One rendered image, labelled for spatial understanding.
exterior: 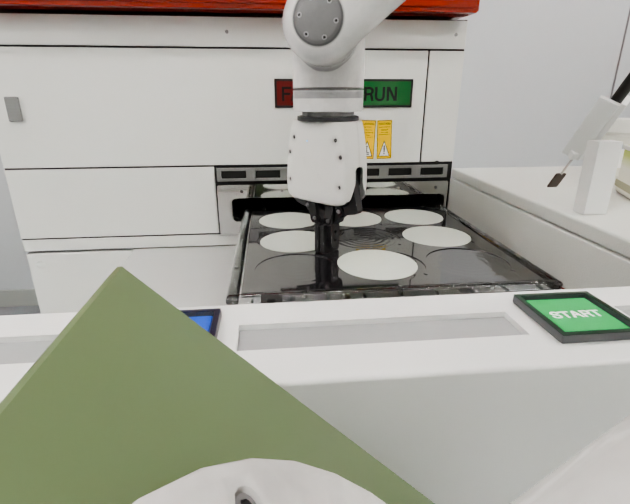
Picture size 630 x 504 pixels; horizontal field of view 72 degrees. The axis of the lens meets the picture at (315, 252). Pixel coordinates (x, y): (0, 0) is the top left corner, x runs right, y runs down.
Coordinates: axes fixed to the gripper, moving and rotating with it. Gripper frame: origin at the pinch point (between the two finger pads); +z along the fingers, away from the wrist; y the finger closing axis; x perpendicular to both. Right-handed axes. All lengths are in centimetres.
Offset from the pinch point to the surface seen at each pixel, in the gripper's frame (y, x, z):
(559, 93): -35, 226, -17
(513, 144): -49, 210, 9
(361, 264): 6.6, -1.0, 1.9
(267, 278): 1.0, -11.6, 2.1
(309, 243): -3.6, 0.4, 1.9
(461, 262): 15.2, 8.5, 2.1
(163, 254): -35.3, -5.6, 10.0
